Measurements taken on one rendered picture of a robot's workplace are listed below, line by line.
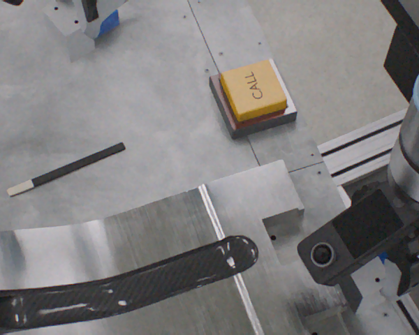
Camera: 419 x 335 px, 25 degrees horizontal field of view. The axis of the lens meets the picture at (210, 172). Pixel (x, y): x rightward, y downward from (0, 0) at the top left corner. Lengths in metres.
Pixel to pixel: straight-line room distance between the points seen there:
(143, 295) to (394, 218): 0.26
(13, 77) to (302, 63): 1.09
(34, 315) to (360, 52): 1.41
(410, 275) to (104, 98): 0.43
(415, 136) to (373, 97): 1.38
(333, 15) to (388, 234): 1.43
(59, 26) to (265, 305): 0.42
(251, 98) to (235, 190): 0.16
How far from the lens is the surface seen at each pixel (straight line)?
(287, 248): 0.94
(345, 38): 2.17
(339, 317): 0.92
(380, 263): 0.96
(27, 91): 1.12
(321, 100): 2.06
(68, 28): 1.09
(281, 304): 0.89
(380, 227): 0.81
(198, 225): 0.92
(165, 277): 0.91
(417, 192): 0.76
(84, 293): 0.90
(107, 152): 1.06
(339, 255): 0.82
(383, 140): 1.76
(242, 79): 1.07
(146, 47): 1.14
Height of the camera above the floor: 1.72
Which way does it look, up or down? 62 degrees down
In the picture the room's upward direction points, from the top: 2 degrees clockwise
